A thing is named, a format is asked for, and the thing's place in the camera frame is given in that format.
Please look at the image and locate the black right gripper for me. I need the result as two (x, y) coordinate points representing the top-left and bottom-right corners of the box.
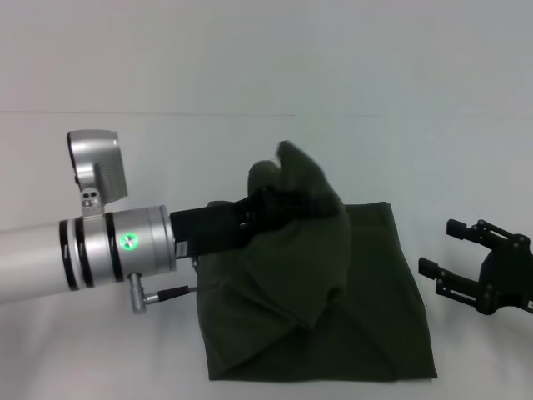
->
(417, 217), (533, 316)

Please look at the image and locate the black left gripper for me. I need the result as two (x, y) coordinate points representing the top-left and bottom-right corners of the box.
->
(168, 185), (341, 260)

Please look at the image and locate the dark green t-shirt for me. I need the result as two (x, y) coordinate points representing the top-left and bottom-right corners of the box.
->
(194, 139), (439, 383)

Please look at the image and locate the dark left arm cable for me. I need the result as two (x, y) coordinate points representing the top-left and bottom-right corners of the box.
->
(157, 283), (202, 299)

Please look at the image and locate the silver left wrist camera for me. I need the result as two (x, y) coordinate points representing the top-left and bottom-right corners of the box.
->
(67, 129), (130, 218)

